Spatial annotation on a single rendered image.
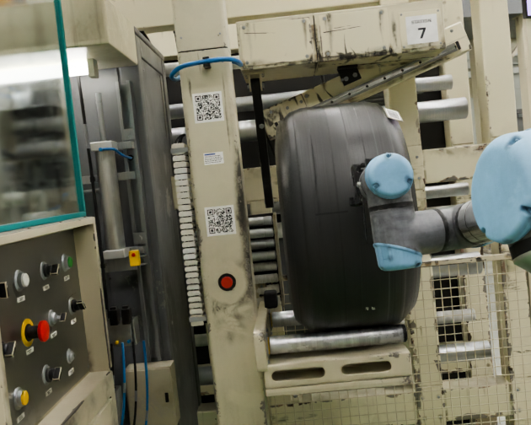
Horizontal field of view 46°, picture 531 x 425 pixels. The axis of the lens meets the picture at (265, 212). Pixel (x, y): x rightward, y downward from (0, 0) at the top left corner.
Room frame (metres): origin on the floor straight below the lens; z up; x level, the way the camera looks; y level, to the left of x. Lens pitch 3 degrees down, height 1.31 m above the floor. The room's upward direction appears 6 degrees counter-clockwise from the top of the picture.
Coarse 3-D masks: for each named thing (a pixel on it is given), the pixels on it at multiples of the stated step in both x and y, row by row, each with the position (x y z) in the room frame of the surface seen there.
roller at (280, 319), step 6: (276, 312) 1.81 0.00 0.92; (282, 312) 1.80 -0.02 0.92; (288, 312) 1.80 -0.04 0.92; (276, 318) 1.79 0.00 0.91; (282, 318) 1.79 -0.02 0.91; (288, 318) 1.79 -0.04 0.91; (294, 318) 1.79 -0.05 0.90; (276, 324) 1.79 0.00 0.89; (282, 324) 1.79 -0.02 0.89; (288, 324) 1.79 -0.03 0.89; (294, 324) 1.79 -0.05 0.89; (300, 324) 1.79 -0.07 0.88
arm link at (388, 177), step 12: (384, 156) 1.01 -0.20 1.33; (396, 156) 1.01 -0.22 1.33; (372, 168) 1.01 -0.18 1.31; (384, 168) 1.00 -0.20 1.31; (396, 168) 1.00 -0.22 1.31; (408, 168) 1.00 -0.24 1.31; (372, 180) 1.00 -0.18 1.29; (384, 180) 1.00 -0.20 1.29; (396, 180) 1.00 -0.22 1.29; (408, 180) 1.00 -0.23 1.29; (372, 192) 1.03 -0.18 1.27; (384, 192) 1.00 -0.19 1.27; (396, 192) 1.00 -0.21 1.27; (408, 192) 1.03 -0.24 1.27; (372, 204) 1.03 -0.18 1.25
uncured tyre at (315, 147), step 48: (288, 144) 1.47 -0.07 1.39; (336, 144) 1.43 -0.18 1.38; (384, 144) 1.42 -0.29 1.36; (288, 192) 1.41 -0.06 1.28; (336, 192) 1.37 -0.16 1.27; (288, 240) 1.41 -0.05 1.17; (336, 240) 1.37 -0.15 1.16; (288, 288) 1.52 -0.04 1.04; (336, 288) 1.40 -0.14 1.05; (384, 288) 1.40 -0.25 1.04
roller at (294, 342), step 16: (272, 336) 1.53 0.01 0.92; (288, 336) 1.52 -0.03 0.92; (304, 336) 1.51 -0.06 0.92; (320, 336) 1.51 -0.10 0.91; (336, 336) 1.51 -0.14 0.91; (352, 336) 1.50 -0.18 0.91; (368, 336) 1.50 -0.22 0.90; (384, 336) 1.50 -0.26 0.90; (400, 336) 1.50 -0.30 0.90; (272, 352) 1.51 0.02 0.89; (288, 352) 1.52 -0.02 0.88
